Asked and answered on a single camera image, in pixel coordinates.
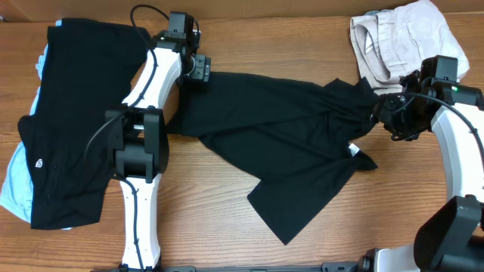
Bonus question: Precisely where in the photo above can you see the black t-shirt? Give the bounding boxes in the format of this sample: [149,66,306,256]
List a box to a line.
[167,72,378,243]

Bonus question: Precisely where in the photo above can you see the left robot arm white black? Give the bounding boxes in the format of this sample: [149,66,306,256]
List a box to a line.
[105,11,211,271]

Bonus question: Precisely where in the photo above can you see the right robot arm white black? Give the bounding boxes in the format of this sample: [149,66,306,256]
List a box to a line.
[353,55,483,271]

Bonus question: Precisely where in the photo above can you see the folded beige pants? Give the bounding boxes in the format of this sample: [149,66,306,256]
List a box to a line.
[349,0,470,94]

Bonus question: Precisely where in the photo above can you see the black polo shirt with logo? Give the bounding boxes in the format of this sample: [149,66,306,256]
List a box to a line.
[18,18,149,230]

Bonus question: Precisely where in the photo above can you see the light blue garment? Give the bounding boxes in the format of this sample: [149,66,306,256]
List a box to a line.
[1,44,49,224]

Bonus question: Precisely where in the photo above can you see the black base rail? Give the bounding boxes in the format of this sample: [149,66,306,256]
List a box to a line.
[90,261,364,272]

